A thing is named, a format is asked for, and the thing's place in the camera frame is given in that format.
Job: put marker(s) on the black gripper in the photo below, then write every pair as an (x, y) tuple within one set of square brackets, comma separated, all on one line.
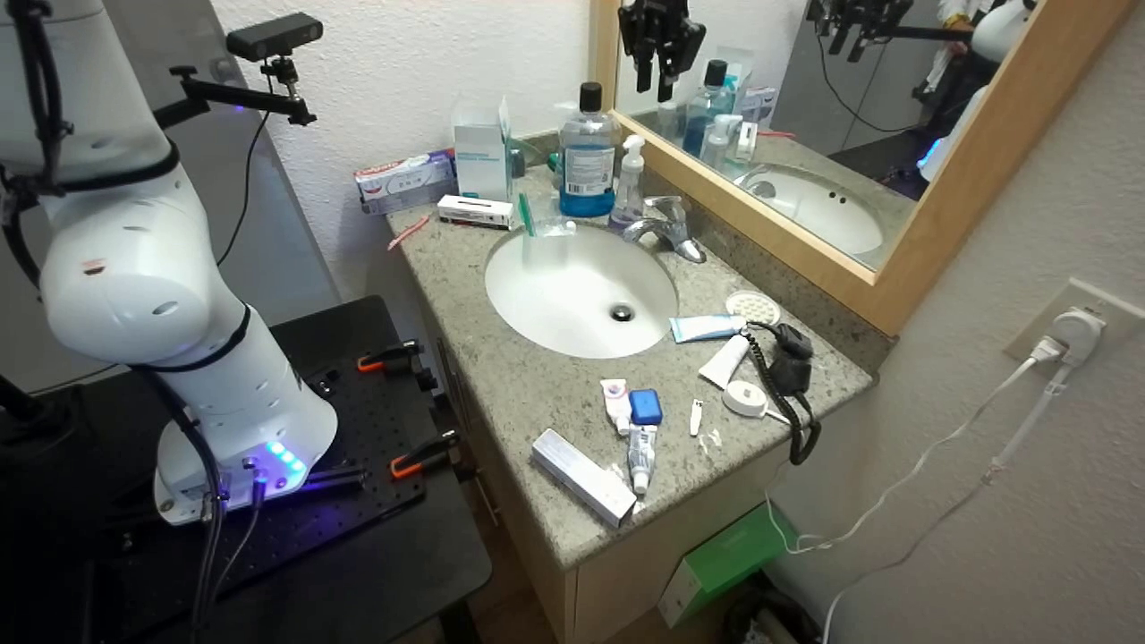
[(663, 23)]

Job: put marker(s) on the clear soap dispenser white pump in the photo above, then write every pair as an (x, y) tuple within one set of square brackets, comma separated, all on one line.
[(632, 185)]

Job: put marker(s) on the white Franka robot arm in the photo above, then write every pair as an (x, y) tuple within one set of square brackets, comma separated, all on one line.
[(131, 274)]

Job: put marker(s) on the blue mouthwash bottle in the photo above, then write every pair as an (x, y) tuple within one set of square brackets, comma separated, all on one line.
[(587, 166)]

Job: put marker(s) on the chrome faucet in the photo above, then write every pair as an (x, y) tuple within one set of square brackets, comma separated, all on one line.
[(663, 222)]

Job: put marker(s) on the clear zip bag green strip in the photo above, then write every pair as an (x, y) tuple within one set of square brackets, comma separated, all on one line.
[(524, 215)]

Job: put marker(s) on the white teal carton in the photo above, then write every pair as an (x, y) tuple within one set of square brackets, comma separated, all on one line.
[(481, 159)]

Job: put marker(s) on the small white box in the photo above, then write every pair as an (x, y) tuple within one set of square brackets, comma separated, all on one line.
[(474, 211)]

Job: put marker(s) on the white oval sink basin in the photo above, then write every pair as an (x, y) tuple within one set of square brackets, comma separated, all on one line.
[(559, 292)]

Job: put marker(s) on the chrome sink drain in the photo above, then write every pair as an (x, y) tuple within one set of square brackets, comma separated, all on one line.
[(620, 311)]

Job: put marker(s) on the round white pad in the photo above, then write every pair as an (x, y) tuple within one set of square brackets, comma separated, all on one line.
[(754, 307)]

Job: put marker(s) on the teal toothpaste tube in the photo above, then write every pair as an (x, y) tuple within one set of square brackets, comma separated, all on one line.
[(706, 328)]

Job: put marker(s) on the denture cleanser box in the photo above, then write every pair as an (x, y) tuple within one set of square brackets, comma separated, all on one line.
[(407, 181)]

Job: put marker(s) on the thin orange stick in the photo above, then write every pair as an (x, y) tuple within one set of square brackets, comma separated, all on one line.
[(413, 230)]

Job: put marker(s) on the wood framed mirror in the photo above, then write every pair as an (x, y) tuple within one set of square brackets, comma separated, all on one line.
[(954, 181)]

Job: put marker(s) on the small white red tube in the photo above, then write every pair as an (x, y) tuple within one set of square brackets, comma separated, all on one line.
[(614, 403)]

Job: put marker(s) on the blue floss box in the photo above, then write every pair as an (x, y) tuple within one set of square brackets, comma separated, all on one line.
[(646, 407)]

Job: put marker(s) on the round white floss case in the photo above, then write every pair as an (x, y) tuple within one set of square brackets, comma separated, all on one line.
[(745, 400)]

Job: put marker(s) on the small clear plastic packet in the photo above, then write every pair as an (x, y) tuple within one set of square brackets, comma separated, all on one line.
[(714, 440)]

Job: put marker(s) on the orange clamp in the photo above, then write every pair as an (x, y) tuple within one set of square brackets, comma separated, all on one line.
[(418, 458), (386, 360)]

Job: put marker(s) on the long white toothpaste box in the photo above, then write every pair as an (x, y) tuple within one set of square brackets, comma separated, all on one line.
[(580, 478)]

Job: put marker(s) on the green cardboard box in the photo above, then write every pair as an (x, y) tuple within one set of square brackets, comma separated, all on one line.
[(729, 561)]

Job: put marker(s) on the beige vanity cabinet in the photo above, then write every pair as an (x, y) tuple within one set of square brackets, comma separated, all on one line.
[(611, 596)]

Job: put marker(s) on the black robot table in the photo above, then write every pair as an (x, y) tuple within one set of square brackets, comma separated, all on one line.
[(380, 537)]

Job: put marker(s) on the black floor object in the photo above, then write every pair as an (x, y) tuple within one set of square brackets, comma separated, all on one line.
[(771, 614)]

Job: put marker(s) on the black external camera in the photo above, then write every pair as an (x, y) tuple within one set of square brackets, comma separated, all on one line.
[(275, 35)]

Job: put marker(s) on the white wall outlet plate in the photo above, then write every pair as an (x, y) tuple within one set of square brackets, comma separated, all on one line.
[(1116, 311)]

